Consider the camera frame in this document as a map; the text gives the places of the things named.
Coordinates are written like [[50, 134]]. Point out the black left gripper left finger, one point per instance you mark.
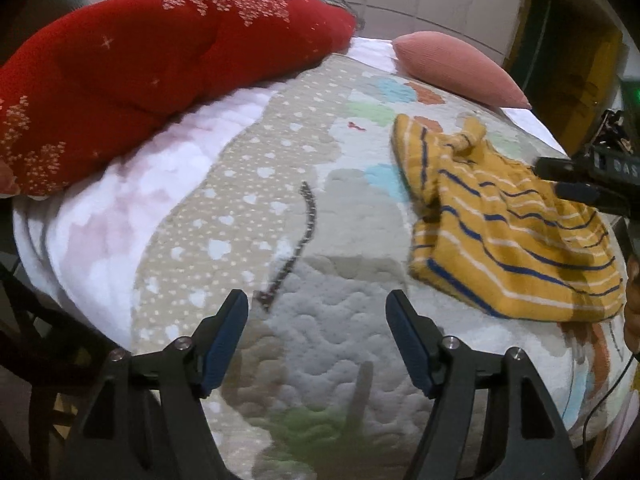
[[144, 418]]

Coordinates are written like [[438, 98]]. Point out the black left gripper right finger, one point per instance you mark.
[[523, 436]]

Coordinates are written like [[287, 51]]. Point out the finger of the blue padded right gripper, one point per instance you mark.
[[569, 181]]

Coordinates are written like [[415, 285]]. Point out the yellow striped knit sweater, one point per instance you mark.
[[495, 236]]

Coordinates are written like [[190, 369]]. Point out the right hand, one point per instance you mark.
[[632, 306]]

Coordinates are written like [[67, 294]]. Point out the pink pillow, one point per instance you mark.
[[454, 65]]

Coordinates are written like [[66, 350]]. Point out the pink fluffy blanket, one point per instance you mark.
[[125, 209]]

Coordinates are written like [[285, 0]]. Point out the patchwork heart quilt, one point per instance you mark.
[[337, 403]]

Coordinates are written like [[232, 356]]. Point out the red floral blanket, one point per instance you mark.
[[100, 81]]

